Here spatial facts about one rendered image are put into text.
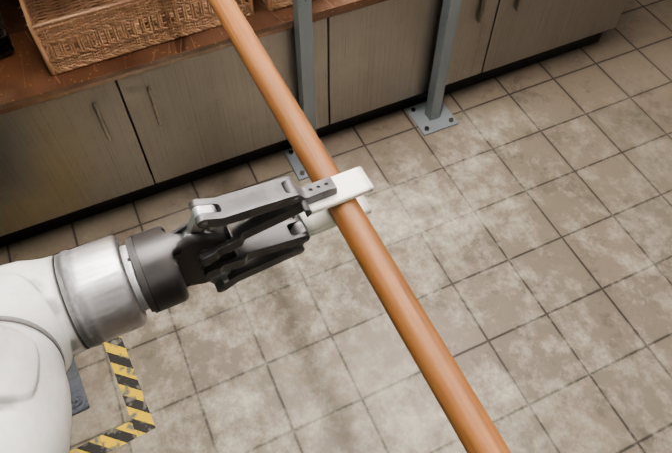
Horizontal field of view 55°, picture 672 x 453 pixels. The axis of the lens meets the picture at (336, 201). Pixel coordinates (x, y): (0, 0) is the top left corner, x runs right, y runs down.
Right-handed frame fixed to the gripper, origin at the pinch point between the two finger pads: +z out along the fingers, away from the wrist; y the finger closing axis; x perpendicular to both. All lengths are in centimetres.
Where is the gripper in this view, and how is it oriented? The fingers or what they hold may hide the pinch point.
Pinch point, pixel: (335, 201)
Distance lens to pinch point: 63.9
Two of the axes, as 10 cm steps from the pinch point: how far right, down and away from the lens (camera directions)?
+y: -0.1, 5.8, 8.1
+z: 9.0, -3.4, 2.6
